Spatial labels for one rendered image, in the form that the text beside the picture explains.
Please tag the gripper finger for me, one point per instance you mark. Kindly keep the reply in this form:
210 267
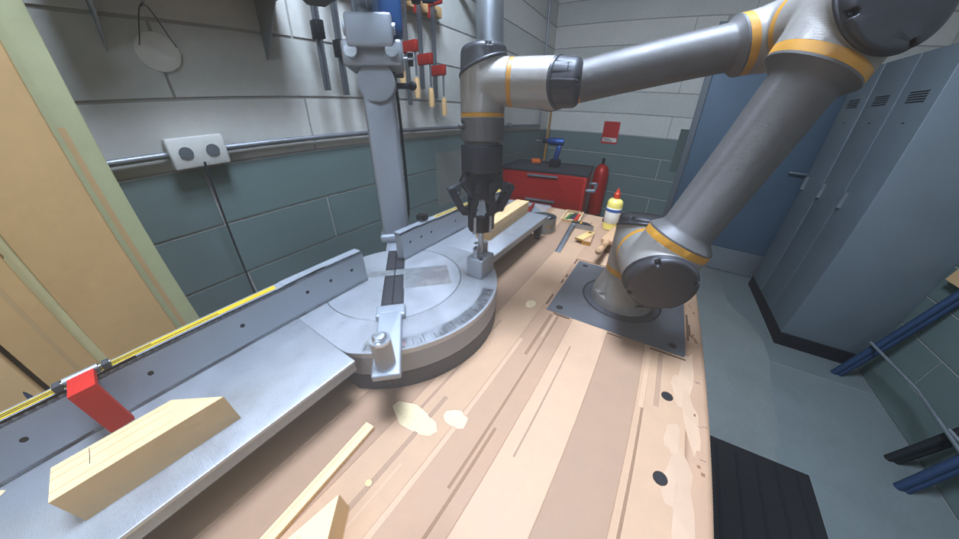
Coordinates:
500 196
461 196

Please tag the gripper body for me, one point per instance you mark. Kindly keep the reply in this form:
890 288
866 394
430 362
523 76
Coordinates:
482 161

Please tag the grey plunger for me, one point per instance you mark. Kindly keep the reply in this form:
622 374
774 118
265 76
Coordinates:
480 266

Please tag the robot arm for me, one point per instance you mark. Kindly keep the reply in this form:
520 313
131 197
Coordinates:
674 60

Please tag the grey saw upright column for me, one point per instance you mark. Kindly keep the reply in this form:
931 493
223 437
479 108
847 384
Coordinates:
382 135

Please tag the grey round turntable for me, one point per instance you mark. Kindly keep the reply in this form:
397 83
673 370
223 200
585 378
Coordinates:
427 300

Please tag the grey mitre saw body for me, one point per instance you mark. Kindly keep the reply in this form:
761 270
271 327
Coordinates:
247 374

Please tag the thin pine strip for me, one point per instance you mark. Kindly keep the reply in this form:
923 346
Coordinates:
322 476

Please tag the pine wedge offcut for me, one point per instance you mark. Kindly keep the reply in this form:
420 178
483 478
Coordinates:
326 521

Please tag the thick pine block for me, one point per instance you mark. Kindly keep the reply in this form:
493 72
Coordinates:
142 449

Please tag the red fence stop block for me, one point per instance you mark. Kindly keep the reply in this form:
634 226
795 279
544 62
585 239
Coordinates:
93 393

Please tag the red tool cabinet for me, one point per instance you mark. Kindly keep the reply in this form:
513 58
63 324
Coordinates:
547 187

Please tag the steel try square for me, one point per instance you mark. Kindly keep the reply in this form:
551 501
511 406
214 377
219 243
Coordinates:
569 236

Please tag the red bar clamp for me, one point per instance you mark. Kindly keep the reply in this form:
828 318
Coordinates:
410 46
426 60
440 73

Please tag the red fire extinguisher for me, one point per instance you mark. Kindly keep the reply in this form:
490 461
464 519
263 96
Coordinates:
599 191

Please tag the white glue bottle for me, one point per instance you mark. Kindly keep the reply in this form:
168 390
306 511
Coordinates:
613 213

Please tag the wooden mallet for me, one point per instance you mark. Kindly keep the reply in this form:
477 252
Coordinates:
605 243

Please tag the silver round knob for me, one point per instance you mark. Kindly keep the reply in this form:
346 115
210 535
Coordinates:
380 341

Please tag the grey hanging bar clamp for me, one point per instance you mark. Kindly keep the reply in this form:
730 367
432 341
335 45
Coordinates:
341 52
321 52

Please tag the blue door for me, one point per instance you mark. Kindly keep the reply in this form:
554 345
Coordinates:
772 210

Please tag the grey round hanging disc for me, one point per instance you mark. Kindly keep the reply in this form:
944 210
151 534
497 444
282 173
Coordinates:
159 49

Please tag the grey locker row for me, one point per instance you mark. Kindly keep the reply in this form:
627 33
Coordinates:
876 225

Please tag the tan plywood sheet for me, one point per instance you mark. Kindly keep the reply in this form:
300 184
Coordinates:
67 225

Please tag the black floor mat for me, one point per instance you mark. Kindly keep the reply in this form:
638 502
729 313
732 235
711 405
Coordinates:
764 494

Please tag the blue long bar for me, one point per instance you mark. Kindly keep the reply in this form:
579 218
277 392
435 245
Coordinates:
899 333

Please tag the blue and black trolley legs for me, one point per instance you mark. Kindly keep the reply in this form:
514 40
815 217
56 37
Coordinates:
929 468

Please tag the pine rail blank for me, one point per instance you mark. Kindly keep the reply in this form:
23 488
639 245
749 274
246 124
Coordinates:
511 216

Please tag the red wall sign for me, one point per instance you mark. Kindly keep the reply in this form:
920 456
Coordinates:
610 132

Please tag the grey wall conduit pipe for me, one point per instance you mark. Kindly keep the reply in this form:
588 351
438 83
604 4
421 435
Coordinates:
300 140

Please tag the grey square base plate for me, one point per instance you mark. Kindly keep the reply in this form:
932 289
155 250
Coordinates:
659 333

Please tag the white double wall socket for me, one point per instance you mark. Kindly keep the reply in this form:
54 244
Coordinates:
196 151

